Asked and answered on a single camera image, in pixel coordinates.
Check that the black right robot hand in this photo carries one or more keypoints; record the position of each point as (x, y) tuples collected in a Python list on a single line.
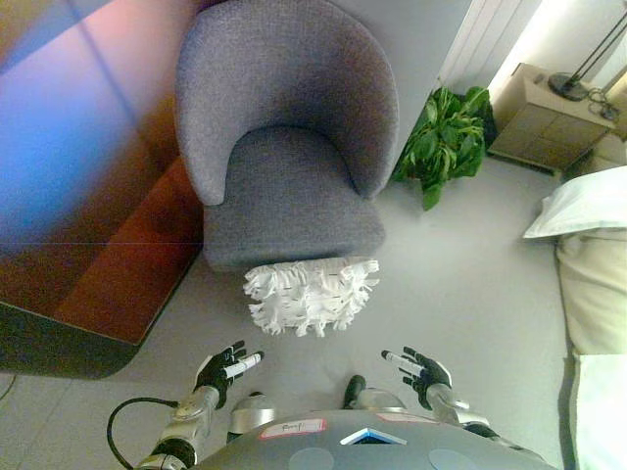
[(426, 373)]

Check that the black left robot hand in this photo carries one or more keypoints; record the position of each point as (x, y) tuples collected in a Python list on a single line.
[(215, 374)]

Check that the white fringed pillow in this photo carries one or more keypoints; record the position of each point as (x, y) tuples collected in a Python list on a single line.
[(308, 296)]

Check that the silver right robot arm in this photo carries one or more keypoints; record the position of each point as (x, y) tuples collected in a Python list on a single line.
[(460, 416)]

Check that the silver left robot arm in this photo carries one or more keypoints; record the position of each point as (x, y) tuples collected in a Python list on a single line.
[(183, 426)]

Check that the white bed pillow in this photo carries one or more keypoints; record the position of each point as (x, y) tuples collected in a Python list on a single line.
[(583, 205)]

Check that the silver left robot leg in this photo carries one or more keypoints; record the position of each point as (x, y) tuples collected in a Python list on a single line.
[(252, 413)]

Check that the grey robot torso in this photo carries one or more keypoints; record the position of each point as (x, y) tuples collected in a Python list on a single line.
[(372, 448)]

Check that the bed with cream cover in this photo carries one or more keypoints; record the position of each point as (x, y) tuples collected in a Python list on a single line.
[(597, 294)]

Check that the grey fabric armchair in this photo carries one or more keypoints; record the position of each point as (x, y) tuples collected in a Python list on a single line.
[(289, 196)]

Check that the green leafy potted plant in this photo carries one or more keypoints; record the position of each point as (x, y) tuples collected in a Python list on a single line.
[(446, 137)]

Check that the reddish brown wooden table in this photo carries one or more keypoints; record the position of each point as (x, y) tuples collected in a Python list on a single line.
[(73, 171)]

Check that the beige wooden nightstand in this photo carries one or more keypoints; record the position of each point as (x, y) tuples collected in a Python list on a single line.
[(548, 122)]

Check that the black floor lamp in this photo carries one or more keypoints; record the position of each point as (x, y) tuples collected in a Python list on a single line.
[(568, 83)]

